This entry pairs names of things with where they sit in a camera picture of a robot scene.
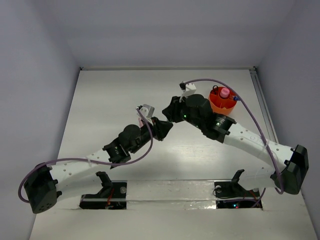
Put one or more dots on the pink highlighter pen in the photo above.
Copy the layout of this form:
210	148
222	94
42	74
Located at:
141	123

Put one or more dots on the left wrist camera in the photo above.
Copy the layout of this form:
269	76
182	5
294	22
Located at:
145	111

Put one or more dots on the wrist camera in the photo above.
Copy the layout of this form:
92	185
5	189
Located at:
145	111
188	89

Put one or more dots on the pink glue bottle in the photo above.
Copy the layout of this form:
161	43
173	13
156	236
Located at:
224	93

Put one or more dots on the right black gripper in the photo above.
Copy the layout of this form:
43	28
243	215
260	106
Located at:
171	112

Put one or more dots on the aluminium rail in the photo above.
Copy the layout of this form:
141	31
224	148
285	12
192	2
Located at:
263	105

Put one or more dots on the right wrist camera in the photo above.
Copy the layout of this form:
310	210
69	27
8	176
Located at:
188	89

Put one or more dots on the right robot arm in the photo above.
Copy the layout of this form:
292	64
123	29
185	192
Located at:
288	165

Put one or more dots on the orange round container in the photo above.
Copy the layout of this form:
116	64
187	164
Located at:
220	105

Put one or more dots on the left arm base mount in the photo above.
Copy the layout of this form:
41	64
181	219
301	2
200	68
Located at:
111	196

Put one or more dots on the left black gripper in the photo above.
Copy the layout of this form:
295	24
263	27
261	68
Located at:
159	128

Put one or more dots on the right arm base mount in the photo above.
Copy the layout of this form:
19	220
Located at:
230	195

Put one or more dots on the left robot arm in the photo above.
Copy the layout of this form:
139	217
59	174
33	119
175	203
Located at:
53	181

